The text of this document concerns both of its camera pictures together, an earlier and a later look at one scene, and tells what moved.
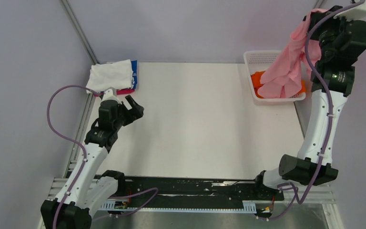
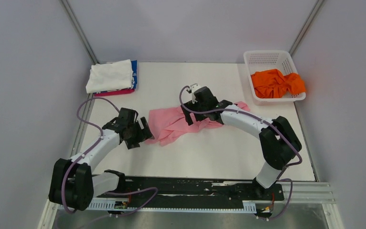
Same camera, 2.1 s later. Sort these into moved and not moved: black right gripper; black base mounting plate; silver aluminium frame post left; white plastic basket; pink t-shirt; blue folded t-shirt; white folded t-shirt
Moved: pink t-shirt; black right gripper
Not moved: silver aluminium frame post left; black base mounting plate; white plastic basket; blue folded t-shirt; white folded t-shirt
